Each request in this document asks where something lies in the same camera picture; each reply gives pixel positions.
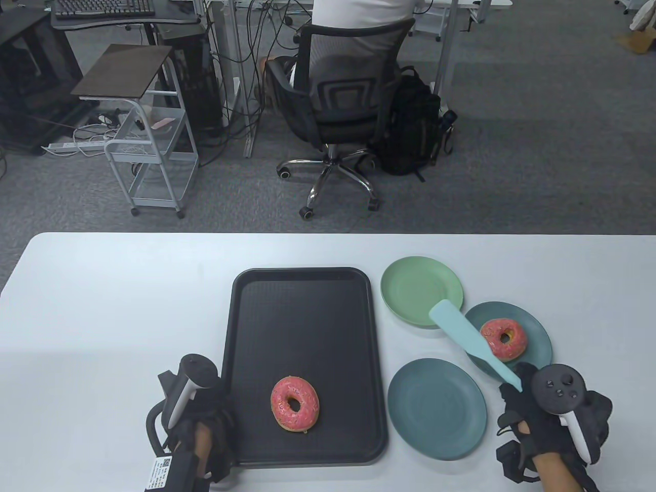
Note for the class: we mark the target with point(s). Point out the person's left hand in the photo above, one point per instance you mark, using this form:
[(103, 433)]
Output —
[(218, 425)]

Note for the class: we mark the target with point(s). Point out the person's right hand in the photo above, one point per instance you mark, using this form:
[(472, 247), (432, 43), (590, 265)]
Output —
[(523, 405)]

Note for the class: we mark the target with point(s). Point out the black and white controller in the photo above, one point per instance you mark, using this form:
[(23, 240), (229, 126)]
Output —
[(197, 369), (558, 387)]

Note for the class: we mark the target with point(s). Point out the pink sprinkled mini donut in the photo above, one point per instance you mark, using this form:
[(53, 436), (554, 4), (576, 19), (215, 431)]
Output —
[(517, 343), (282, 410)]

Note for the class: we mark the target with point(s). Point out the teal round plate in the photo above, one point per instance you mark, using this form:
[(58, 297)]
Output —
[(538, 333), (435, 410)]

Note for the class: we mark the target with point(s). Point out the light blue dessert shovel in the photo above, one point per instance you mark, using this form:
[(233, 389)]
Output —
[(461, 333)]

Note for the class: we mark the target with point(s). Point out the black baking tray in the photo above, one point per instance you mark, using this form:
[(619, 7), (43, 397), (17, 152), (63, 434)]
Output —
[(307, 333)]

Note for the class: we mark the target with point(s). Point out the person's right forearm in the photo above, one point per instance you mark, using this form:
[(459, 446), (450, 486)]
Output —
[(553, 476)]

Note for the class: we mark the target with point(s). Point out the black wrist module white label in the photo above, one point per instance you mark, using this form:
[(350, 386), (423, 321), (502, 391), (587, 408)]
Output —
[(174, 474)]

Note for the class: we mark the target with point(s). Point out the light green round plate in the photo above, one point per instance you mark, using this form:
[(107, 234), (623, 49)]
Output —
[(410, 287)]

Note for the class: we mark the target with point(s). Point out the white rolling cart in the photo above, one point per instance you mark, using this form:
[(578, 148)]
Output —
[(154, 189)]

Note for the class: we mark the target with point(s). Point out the black backpack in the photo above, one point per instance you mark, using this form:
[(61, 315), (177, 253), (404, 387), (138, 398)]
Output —
[(410, 128)]

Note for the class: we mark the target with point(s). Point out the pink flat packet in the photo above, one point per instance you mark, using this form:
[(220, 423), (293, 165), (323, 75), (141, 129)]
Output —
[(162, 123)]

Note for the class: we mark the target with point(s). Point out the white power strip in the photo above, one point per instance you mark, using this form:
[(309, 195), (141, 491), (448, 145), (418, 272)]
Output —
[(66, 146)]

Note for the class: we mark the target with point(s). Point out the black mesh office chair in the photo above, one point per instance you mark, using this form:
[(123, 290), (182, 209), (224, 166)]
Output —
[(343, 128)]

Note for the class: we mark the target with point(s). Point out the black computer tower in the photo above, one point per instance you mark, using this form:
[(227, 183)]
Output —
[(197, 92)]

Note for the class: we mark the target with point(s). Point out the dark brown side table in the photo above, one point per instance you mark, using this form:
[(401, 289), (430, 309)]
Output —
[(123, 69)]

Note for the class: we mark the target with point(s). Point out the cardboard box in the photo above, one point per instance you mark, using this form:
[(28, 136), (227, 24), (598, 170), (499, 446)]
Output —
[(640, 43)]

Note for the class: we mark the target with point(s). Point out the white bag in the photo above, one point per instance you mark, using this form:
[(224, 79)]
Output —
[(644, 15)]

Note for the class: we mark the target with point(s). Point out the black desk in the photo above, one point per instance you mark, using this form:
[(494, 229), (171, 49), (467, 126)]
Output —
[(128, 23)]

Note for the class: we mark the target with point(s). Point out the black keyboard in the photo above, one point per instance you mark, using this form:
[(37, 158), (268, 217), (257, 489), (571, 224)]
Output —
[(102, 7)]

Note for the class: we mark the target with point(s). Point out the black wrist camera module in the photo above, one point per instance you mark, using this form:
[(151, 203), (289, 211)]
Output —
[(512, 461)]

